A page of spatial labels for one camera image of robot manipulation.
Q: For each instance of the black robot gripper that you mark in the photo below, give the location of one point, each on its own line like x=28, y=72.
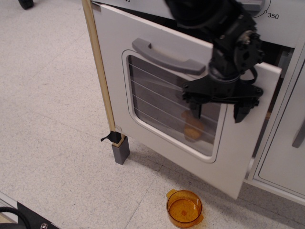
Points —
x=231, y=72

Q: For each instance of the white toy oven door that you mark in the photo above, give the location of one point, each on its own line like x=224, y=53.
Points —
x=147, y=99

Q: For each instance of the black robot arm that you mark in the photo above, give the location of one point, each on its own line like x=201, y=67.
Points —
x=187, y=12

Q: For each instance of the orange toy chicken drumstick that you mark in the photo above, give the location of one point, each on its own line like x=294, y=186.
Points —
x=193, y=128

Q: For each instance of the white right cabinet door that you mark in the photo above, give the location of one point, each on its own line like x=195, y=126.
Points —
x=282, y=167

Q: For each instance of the white toy kitchen cabinet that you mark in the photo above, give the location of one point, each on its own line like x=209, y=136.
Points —
x=281, y=27

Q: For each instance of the orange transparent toy pot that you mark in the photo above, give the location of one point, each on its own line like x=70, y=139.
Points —
x=184, y=208

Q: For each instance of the grey temperature knob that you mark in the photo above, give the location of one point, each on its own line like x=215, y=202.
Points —
x=252, y=5

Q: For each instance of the grey cabinet foot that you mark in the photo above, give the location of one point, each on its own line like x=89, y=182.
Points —
x=122, y=152

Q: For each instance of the black wheel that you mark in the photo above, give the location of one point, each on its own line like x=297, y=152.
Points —
x=26, y=4

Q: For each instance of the grey right door handle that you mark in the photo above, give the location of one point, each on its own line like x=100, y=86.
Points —
x=299, y=136

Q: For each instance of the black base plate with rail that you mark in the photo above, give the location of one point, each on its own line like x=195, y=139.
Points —
x=14, y=215

